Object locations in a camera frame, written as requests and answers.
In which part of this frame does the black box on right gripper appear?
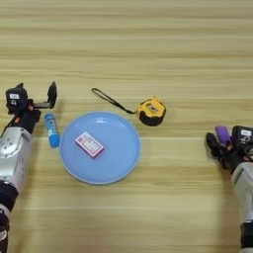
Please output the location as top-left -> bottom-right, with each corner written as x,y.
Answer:
231,125 -> 253,148

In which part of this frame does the light blue round plate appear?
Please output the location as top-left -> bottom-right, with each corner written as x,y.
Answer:
59,112 -> 142,185

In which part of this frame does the red white card box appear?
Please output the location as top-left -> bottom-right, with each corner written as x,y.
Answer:
74,131 -> 106,160

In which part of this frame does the yellow black tape measure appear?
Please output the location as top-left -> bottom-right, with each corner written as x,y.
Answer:
91,87 -> 167,127

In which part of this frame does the blue glue stick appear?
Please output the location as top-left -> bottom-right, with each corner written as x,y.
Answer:
43,113 -> 61,149

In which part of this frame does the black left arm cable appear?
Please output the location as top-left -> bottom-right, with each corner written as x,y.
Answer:
1,118 -> 16,133

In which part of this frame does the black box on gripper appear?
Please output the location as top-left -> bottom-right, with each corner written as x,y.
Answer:
231,125 -> 253,148
5,83 -> 29,115

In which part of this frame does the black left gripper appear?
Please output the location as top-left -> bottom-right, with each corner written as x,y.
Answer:
11,81 -> 58,134

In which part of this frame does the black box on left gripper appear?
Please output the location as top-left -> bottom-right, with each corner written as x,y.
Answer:
5,83 -> 29,115

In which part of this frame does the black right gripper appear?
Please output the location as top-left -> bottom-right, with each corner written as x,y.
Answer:
206,131 -> 253,174

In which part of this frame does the purple rectangular block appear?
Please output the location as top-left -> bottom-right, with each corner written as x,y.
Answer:
214,125 -> 232,148

